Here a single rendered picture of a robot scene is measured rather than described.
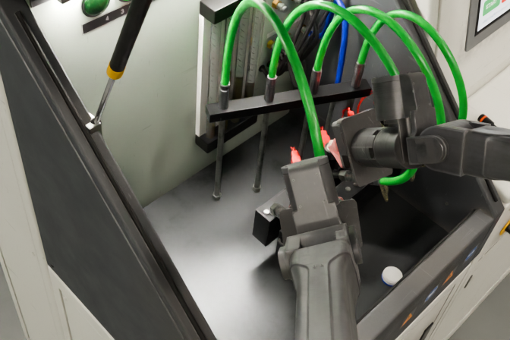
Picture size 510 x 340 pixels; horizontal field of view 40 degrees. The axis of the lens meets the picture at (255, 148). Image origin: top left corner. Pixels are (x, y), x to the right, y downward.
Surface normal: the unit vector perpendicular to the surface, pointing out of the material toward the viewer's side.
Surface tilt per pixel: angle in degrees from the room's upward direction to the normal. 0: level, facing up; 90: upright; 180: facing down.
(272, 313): 0
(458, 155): 70
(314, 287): 40
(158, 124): 90
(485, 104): 0
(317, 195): 45
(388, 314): 0
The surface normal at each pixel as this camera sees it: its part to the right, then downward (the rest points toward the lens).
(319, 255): -0.28, -0.93
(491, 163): -0.54, 0.24
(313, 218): -0.13, 0.08
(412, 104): -0.73, 0.15
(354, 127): 0.42, 0.00
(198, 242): 0.08, -0.67
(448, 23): 0.70, 0.39
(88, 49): 0.70, 0.57
